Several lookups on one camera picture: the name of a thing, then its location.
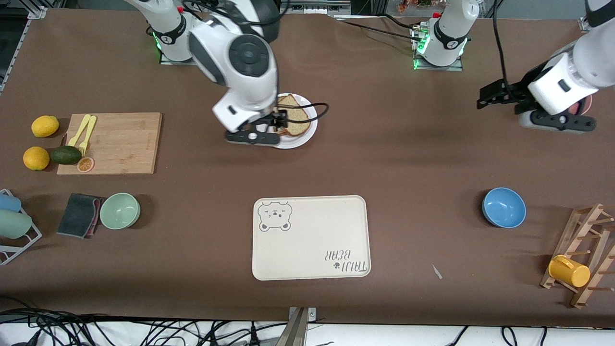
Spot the plain brown bread slice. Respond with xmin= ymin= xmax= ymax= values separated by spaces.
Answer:
xmin=276 ymin=95 xmax=311 ymax=138

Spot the white round plate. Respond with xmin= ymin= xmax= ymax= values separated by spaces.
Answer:
xmin=271 ymin=93 xmax=318 ymax=149

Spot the pink bowl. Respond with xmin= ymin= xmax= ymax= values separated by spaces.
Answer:
xmin=566 ymin=93 xmax=593 ymax=116

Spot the blue bowl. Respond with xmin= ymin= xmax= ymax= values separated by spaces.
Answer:
xmin=482 ymin=187 xmax=527 ymax=229

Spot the cream bear print tray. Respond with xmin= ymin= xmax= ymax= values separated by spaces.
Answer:
xmin=252 ymin=195 xmax=372 ymax=281

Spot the wooden mug rack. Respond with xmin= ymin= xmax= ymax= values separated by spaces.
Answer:
xmin=540 ymin=203 xmax=615 ymax=309

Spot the wooden cutting board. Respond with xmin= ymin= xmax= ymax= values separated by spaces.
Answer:
xmin=57 ymin=112 xmax=163 ymax=175

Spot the pale green bowl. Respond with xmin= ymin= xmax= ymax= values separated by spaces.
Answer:
xmin=99 ymin=193 xmax=141 ymax=230

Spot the yellow mug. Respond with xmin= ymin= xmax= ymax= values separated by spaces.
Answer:
xmin=548 ymin=255 xmax=591 ymax=288

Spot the dark green avocado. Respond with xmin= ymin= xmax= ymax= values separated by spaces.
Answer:
xmin=50 ymin=146 xmax=83 ymax=165

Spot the dark grey folded cloth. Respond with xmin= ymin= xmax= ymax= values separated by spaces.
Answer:
xmin=56 ymin=193 xmax=104 ymax=239

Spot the yellow lemon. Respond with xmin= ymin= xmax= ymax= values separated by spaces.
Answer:
xmin=31 ymin=115 xmax=60 ymax=138

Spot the lemon lower left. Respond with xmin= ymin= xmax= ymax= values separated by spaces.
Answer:
xmin=23 ymin=147 xmax=50 ymax=171

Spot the light blue cup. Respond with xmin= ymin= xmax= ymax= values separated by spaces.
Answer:
xmin=0 ymin=193 xmax=22 ymax=213

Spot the pale green cup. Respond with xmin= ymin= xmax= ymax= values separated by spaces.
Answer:
xmin=0 ymin=210 xmax=33 ymax=240

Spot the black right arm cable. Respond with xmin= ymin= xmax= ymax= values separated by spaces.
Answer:
xmin=287 ymin=102 xmax=330 ymax=125

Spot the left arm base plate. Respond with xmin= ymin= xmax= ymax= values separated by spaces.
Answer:
xmin=412 ymin=24 xmax=464 ymax=72

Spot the grey metal frame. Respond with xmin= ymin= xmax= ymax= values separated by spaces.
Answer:
xmin=280 ymin=0 xmax=352 ymax=15

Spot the black cable on table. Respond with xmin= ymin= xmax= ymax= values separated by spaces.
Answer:
xmin=336 ymin=16 xmax=424 ymax=42

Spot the metal table clamp bracket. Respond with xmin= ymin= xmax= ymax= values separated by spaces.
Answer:
xmin=274 ymin=307 xmax=317 ymax=346

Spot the white wire rack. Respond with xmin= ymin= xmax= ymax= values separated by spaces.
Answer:
xmin=0 ymin=189 xmax=43 ymax=266

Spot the black floor cable bundle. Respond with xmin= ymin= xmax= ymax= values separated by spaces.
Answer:
xmin=0 ymin=308 xmax=289 ymax=346

